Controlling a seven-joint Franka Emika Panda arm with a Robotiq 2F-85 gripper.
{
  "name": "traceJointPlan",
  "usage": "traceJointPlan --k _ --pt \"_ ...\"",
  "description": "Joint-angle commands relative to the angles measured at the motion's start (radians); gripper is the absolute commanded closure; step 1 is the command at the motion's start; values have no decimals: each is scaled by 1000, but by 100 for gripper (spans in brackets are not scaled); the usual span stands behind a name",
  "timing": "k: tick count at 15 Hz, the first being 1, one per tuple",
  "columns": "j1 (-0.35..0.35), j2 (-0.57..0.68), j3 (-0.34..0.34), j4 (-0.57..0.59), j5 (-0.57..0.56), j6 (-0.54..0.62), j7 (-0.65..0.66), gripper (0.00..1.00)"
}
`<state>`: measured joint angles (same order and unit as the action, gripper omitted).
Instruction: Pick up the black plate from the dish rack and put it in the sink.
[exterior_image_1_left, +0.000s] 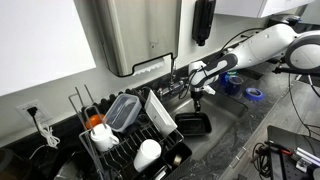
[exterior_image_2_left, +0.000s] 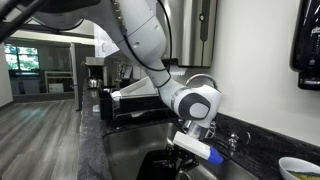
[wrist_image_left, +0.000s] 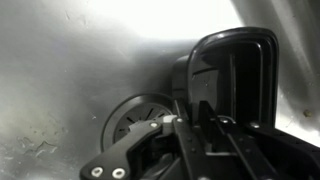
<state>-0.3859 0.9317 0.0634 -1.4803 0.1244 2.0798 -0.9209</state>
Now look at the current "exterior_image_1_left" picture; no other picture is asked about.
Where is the white paper towel sheet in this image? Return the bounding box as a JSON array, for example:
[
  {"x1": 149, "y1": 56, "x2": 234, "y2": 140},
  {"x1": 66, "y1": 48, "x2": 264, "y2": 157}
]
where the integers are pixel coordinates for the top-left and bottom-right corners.
[{"x1": 133, "y1": 56, "x2": 166, "y2": 76}]

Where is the blue cup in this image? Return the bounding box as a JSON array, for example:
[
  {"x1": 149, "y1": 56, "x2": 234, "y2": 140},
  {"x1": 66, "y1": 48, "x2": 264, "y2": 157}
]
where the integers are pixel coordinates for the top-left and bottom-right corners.
[{"x1": 226, "y1": 75, "x2": 245, "y2": 96}]

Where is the black utensil caddy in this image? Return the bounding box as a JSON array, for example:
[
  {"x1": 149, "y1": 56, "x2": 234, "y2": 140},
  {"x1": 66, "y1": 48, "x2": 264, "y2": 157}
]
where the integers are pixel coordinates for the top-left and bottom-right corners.
[{"x1": 143, "y1": 141, "x2": 194, "y2": 180}]

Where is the black electronics box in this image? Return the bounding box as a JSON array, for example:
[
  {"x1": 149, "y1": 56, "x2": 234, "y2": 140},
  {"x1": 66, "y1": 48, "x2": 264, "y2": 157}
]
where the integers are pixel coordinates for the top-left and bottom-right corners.
[{"x1": 266, "y1": 124, "x2": 320, "y2": 180}]

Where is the orange cup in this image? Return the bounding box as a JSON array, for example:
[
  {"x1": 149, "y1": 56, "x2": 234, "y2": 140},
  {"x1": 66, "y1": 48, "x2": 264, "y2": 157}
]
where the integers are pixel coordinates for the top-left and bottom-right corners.
[{"x1": 84, "y1": 113, "x2": 106, "y2": 129}]

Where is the white coiled cable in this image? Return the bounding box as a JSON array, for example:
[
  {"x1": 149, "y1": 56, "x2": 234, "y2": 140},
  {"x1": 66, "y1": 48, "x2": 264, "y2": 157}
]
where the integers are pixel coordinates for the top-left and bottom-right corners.
[{"x1": 29, "y1": 114, "x2": 61, "y2": 159}]

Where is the white cup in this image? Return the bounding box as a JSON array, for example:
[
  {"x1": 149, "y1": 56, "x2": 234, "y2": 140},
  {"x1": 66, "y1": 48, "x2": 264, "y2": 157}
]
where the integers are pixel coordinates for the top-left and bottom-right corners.
[{"x1": 133, "y1": 138, "x2": 163, "y2": 173}]

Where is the silver drawer pull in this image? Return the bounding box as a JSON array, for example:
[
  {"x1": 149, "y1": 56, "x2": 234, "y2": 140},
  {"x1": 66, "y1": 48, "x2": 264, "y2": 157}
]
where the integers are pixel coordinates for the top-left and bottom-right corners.
[{"x1": 228, "y1": 145, "x2": 249, "y2": 169}]

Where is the black knobbed drying mat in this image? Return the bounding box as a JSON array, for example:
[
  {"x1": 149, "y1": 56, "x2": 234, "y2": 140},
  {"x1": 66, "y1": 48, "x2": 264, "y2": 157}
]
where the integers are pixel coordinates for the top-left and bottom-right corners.
[{"x1": 99, "y1": 86, "x2": 149, "y2": 106}]

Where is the white square plate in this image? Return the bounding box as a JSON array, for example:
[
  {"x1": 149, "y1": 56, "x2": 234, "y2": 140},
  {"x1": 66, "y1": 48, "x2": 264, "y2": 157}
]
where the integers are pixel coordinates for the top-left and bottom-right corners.
[{"x1": 144, "y1": 89, "x2": 178, "y2": 137}]

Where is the clear plastic food container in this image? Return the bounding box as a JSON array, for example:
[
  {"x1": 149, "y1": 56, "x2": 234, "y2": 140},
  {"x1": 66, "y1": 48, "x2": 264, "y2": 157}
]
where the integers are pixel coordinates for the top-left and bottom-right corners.
[{"x1": 103, "y1": 93, "x2": 143, "y2": 133}]

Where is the long thin black cable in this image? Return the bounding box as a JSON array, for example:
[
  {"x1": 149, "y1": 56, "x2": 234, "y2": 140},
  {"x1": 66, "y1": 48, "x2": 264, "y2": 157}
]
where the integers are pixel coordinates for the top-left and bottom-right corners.
[{"x1": 287, "y1": 71, "x2": 320, "y2": 138}]

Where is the chrome gooseneck faucet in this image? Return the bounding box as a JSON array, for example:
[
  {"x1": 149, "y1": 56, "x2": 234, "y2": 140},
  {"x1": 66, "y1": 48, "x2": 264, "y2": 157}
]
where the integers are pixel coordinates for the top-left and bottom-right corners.
[{"x1": 155, "y1": 54, "x2": 189, "y2": 98}]

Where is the small metallic ring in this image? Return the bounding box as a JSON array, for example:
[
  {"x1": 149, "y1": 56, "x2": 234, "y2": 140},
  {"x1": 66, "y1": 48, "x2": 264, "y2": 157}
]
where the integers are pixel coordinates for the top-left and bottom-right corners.
[{"x1": 172, "y1": 153, "x2": 183, "y2": 167}]

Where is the stainless steel sink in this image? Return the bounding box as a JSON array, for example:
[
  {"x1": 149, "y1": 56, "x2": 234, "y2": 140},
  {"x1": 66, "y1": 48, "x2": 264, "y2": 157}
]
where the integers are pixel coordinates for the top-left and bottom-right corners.
[{"x1": 161, "y1": 81, "x2": 249, "y2": 161}]

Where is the black power plug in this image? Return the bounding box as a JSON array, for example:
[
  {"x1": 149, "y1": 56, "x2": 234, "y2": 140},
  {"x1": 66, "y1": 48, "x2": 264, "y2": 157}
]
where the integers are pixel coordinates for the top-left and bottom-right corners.
[{"x1": 26, "y1": 105, "x2": 38, "y2": 118}]

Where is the chrome faucet lever handle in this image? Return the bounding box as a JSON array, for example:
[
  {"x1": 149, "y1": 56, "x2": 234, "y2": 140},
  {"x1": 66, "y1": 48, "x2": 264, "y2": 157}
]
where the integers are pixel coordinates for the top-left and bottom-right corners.
[{"x1": 155, "y1": 86, "x2": 166, "y2": 98}]

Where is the black soap dispenser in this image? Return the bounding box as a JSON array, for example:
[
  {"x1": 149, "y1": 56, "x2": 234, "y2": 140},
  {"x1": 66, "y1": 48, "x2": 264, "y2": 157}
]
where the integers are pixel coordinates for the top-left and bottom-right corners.
[{"x1": 192, "y1": 0, "x2": 217, "y2": 47}]

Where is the black coiled cable bundle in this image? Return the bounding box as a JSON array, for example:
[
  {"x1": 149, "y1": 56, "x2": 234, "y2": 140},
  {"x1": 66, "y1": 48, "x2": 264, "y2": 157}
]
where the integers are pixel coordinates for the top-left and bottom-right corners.
[{"x1": 251, "y1": 141, "x2": 278, "y2": 179}]

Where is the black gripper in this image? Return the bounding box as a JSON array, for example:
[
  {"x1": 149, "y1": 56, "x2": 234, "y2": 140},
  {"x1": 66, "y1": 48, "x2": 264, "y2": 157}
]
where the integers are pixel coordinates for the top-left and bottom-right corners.
[{"x1": 190, "y1": 87, "x2": 204, "y2": 113}]

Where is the black camera stand rod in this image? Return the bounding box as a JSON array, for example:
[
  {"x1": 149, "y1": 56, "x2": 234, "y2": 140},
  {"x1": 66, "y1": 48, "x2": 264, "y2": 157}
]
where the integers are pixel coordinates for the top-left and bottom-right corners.
[{"x1": 271, "y1": 64, "x2": 320, "y2": 78}]

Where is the white lidded mug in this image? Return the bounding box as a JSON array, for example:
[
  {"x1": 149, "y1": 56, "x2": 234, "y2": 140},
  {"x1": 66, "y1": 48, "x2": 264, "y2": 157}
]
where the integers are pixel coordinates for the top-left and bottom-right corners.
[{"x1": 89, "y1": 122, "x2": 120, "y2": 153}]

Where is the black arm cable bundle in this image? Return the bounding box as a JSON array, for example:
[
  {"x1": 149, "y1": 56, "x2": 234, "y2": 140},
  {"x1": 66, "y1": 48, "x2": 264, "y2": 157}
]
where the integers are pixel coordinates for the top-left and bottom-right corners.
[{"x1": 177, "y1": 27, "x2": 265, "y2": 101}]

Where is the white wall outlet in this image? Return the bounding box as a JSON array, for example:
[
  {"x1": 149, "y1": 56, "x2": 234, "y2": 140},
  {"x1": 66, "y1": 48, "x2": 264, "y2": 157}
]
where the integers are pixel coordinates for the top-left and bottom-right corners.
[{"x1": 16, "y1": 98, "x2": 51, "y2": 124}]

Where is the black square plate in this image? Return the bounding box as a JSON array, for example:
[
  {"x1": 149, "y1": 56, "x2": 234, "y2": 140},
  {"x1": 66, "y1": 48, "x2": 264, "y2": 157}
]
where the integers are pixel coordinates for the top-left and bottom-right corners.
[{"x1": 174, "y1": 112, "x2": 213, "y2": 137}]

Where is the black rectangular tray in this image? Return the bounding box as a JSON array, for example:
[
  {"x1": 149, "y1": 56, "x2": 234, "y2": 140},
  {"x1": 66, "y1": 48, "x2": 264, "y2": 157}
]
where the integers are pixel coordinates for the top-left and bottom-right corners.
[{"x1": 238, "y1": 68, "x2": 264, "y2": 81}]

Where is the silver cutlery piece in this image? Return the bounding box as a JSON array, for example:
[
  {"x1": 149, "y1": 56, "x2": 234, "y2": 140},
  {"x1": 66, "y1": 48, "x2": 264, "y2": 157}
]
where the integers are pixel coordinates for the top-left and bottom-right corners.
[{"x1": 153, "y1": 164, "x2": 169, "y2": 180}]

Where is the blue tape roll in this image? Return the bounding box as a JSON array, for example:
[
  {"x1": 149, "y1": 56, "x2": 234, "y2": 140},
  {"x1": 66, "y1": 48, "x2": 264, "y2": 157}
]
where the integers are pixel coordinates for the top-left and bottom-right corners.
[{"x1": 243, "y1": 87, "x2": 267, "y2": 102}]

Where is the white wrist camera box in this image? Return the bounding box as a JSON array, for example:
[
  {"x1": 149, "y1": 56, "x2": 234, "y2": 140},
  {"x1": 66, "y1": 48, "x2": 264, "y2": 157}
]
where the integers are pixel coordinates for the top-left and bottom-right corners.
[{"x1": 202, "y1": 84, "x2": 217, "y2": 96}]

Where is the wire dish rack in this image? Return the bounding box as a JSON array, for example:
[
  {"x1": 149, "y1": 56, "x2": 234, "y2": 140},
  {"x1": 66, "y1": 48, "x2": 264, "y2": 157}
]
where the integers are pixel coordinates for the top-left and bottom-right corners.
[{"x1": 68, "y1": 83, "x2": 186, "y2": 180}]

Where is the red wire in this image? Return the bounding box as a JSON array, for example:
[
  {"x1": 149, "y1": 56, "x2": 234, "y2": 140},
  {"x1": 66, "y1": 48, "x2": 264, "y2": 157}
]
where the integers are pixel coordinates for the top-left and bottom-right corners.
[{"x1": 266, "y1": 141, "x2": 294, "y2": 156}]

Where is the silver metal bracket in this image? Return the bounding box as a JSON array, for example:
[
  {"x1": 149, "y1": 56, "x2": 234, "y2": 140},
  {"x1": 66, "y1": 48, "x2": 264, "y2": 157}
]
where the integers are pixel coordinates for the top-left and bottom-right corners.
[{"x1": 293, "y1": 146, "x2": 320, "y2": 174}]

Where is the steel paper towel dispenser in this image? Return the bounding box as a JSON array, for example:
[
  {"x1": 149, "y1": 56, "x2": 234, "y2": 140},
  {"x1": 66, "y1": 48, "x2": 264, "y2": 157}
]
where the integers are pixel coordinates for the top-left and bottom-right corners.
[{"x1": 94, "y1": 0, "x2": 183, "y2": 78}]

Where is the white upper cabinet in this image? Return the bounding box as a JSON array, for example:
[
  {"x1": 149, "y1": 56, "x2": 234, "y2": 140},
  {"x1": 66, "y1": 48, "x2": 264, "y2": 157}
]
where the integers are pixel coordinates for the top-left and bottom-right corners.
[
  {"x1": 0, "y1": 0, "x2": 98, "y2": 97},
  {"x1": 214, "y1": 0, "x2": 316, "y2": 18}
]

